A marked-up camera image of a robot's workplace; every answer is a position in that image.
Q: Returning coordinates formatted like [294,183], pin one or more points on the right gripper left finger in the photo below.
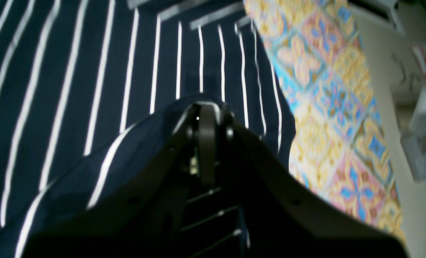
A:
[142,218]

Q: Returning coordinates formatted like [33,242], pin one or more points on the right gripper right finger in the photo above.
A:
[283,218]

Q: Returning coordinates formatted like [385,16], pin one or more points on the navy white striped T-shirt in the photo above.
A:
[91,89]

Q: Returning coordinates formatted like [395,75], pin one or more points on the patterned tile tablecloth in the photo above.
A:
[339,151]

